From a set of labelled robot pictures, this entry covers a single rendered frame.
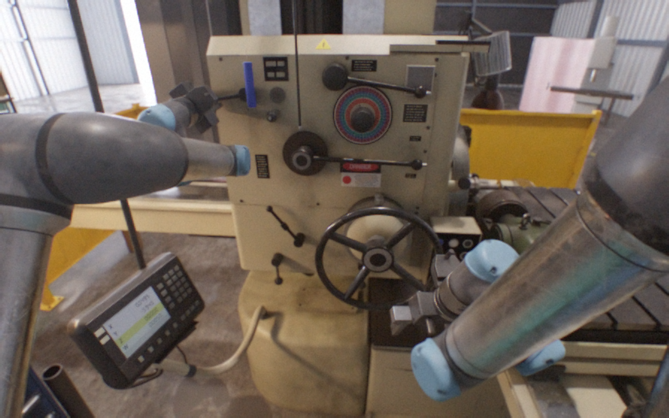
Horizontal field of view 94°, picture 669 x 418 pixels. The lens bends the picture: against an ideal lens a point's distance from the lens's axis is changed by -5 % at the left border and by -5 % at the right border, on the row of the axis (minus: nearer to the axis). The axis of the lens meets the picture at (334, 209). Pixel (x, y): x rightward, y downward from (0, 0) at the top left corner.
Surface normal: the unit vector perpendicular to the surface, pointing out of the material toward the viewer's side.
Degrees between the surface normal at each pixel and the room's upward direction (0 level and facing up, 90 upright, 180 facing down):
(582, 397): 0
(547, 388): 0
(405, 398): 90
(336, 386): 90
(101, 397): 0
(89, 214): 90
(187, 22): 90
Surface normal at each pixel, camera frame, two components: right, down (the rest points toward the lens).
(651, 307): 0.00, -0.88
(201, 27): -0.09, 0.47
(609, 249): -0.76, 0.40
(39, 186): 0.03, 0.66
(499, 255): 0.17, -0.62
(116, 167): 0.72, 0.32
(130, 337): 0.88, -0.15
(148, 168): 0.87, 0.29
